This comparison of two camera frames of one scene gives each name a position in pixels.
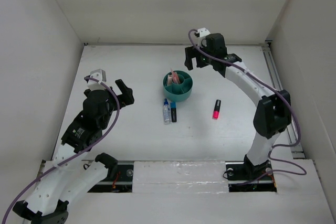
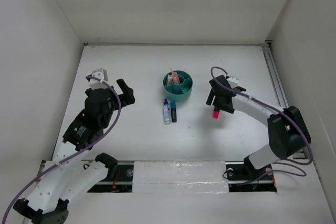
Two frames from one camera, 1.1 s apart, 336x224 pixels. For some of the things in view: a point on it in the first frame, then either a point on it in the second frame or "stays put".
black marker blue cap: [173, 110] stays put
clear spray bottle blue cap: [167, 112] stays put
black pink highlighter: [216, 109] stays put
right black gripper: [190, 52] to [210, 99]
